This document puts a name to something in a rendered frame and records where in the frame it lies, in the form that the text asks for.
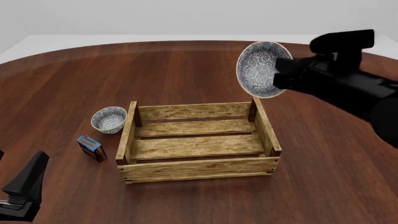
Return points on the large patterned blue-white bowl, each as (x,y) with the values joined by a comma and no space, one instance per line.
(256,67)

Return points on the small patterned blue-white bowl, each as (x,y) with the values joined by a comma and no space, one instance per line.
(109,120)

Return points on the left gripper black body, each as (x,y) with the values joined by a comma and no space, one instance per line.
(21,211)

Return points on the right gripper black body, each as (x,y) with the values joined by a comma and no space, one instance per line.
(320,77)

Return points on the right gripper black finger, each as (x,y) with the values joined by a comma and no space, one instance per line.
(290,65)
(287,81)

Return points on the blue pudding box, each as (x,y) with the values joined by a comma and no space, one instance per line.
(89,144)

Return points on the wooden slat tray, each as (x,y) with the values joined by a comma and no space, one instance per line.
(199,147)

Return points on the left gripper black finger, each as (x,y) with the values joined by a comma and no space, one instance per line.
(29,177)
(1,155)

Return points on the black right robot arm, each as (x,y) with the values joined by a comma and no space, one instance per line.
(367,93)

